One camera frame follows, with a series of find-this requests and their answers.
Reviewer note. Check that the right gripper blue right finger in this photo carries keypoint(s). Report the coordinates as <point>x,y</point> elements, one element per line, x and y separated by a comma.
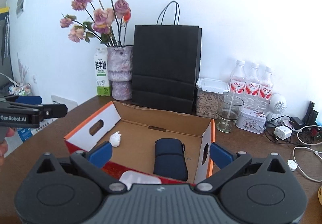
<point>221,156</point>

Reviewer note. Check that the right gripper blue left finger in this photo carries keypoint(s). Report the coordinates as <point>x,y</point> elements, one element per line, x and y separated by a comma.
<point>100,155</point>

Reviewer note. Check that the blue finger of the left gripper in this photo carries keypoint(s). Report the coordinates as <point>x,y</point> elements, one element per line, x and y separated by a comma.
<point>29,100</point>

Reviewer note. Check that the white tissue ball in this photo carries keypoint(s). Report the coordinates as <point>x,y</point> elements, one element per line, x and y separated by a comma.
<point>115,139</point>

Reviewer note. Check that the cotton swab box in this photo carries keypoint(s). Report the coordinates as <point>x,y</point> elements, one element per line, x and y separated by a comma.
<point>129,178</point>

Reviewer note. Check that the navy blue soft case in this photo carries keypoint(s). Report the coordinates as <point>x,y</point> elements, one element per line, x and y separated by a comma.
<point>170,159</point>

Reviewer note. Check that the person left hand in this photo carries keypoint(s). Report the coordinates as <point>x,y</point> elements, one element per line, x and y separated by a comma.
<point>5,132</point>

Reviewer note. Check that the red cardboard box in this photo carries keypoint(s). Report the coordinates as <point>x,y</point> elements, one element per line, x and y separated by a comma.
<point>140,128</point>

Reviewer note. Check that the white floral tin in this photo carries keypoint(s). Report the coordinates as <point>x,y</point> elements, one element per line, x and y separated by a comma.
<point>251,120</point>

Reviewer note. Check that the clear glass cup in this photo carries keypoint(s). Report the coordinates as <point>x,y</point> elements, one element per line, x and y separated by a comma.
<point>229,109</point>

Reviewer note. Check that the white power adapter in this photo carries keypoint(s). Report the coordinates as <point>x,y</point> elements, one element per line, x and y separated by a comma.
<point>282,132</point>

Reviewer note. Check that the clear seed container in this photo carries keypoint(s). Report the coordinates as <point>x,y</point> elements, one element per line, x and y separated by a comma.
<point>208,93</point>

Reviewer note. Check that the water bottle middle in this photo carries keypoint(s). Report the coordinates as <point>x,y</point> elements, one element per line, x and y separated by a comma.
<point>252,86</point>

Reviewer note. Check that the water bottle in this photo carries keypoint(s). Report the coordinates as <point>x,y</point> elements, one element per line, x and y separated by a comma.
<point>237,81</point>
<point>265,90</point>
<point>252,86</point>

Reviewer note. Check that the white round speaker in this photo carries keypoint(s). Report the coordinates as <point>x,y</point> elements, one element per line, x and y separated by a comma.
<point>276,106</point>

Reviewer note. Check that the water bottle left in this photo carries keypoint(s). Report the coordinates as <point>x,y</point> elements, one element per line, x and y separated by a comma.
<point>237,81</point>

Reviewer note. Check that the white green milk carton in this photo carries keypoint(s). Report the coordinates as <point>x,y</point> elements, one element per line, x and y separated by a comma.
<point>101,73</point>

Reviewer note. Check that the water bottle right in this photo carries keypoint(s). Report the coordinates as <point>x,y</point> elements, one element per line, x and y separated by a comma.
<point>265,90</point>

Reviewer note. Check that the purple ceramic vase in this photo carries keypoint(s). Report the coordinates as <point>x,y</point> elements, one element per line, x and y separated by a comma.
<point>120,71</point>

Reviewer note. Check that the dried pink roses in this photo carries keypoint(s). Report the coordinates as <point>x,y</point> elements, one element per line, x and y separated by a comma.
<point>108,22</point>

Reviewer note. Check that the black paper bag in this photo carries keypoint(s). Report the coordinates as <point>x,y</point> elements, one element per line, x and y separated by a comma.
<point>166,65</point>

